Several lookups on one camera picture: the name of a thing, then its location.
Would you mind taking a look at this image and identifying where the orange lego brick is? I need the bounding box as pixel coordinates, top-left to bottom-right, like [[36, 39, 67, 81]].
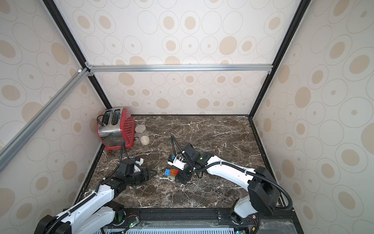
[[169, 169, 179, 177]]

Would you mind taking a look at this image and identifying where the long blue lego brick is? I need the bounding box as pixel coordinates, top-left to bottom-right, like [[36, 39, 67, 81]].
[[164, 169, 172, 177]]

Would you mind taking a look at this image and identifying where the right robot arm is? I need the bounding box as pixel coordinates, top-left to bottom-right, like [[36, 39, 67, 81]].
[[168, 144, 293, 219]]

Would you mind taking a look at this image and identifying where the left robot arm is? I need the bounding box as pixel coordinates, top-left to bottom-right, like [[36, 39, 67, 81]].
[[35, 158, 157, 234]]

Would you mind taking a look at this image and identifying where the red and chrome toaster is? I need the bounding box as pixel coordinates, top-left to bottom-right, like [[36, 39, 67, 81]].
[[96, 107, 135, 151]]

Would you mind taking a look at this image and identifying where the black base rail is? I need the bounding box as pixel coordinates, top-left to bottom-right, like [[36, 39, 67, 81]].
[[52, 207, 304, 234]]

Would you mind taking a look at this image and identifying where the horizontal aluminium frame bar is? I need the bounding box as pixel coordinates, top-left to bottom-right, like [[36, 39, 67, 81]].
[[88, 64, 273, 72]]

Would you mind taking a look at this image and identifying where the left aluminium frame bar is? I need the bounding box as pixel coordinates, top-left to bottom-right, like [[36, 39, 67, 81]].
[[1, 68, 89, 171]]

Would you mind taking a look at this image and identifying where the left black corner post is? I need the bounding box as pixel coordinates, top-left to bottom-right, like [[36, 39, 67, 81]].
[[42, 1, 112, 109]]

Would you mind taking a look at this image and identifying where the black corner post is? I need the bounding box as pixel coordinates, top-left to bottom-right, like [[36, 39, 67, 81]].
[[248, 0, 311, 120], [42, 1, 112, 109]]

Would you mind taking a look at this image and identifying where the right black corner post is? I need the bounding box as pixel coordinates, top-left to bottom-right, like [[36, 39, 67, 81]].
[[248, 0, 311, 120]]

